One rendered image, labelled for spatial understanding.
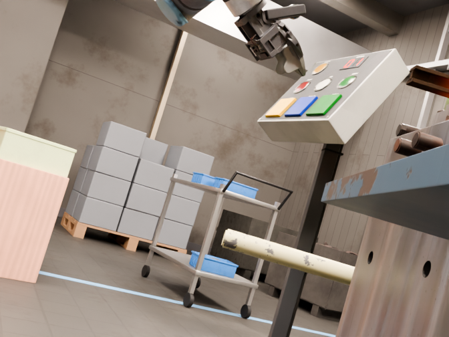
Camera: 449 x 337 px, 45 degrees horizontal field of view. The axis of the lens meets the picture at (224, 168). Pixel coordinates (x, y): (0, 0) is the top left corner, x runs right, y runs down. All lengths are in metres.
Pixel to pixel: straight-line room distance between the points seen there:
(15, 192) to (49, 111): 4.30
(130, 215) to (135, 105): 2.15
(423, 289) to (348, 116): 0.64
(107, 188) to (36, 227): 2.67
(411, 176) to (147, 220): 5.66
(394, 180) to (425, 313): 0.49
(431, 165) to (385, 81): 1.18
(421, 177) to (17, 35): 6.22
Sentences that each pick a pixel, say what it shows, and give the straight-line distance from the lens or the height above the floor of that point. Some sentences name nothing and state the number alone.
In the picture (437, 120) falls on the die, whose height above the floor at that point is 0.96.
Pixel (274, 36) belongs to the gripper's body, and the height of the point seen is 1.10.
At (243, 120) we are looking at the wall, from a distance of 8.12.
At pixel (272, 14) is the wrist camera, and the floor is 1.15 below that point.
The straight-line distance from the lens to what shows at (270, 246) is 1.28.
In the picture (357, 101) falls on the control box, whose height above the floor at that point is 1.03.
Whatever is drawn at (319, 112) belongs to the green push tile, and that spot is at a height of 0.98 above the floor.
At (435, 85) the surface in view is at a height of 0.99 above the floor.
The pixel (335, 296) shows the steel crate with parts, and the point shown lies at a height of 0.23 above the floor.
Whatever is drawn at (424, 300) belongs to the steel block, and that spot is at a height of 0.64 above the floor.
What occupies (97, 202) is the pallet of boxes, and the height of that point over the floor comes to 0.39.
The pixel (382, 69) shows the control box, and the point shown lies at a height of 1.13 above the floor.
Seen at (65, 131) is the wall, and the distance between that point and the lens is 7.36.
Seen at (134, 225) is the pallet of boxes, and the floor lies 0.27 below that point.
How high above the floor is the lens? 0.68
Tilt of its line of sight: 4 degrees up
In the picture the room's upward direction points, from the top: 17 degrees clockwise
